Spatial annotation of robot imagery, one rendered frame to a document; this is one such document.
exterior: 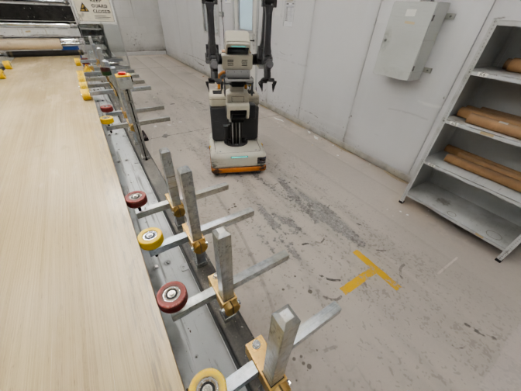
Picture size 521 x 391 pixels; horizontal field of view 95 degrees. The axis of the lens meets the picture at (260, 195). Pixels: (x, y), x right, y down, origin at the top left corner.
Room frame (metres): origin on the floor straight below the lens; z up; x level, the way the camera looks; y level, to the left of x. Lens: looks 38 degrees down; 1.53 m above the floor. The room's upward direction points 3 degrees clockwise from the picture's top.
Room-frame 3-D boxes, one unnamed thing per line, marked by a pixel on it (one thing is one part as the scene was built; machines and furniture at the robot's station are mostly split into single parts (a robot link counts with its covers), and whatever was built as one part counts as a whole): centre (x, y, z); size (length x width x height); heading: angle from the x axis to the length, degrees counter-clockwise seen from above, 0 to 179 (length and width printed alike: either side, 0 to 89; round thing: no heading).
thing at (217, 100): (2.72, 0.35, 0.59); 0.55 x 0.34 x 0.83; 104
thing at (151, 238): (0.55, 0.37, 0.85); 0.08 x 0.08 x 0.11
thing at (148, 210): (0.87, 0.35, 0.81); 0.43 x 0.03 x 0.04; 125
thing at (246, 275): (0.46, 0.07, 0.80); 0.43 x 0.03 x 0.04; 125
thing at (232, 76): (2.35, 0.26, 0.99); 0.28 x 0.16 x 0.22; 104
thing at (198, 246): (0.62, 0.24, 0.83); 0.14 x 0.06 x 0.05; 35
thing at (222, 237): (0.39, 0.09, 0.88); 0.04 x 0.04 x 0.48; 35
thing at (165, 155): (0.81, 0.37, 0.87); 0.04 x 0.04 x 0.48; 35
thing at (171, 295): (0.35, 0.23, 0.85); 0.08 x 0.08 x 0.11
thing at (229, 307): (0.41, 0.10, 0.81); 0.14 x 0.06 x 0.05; 35
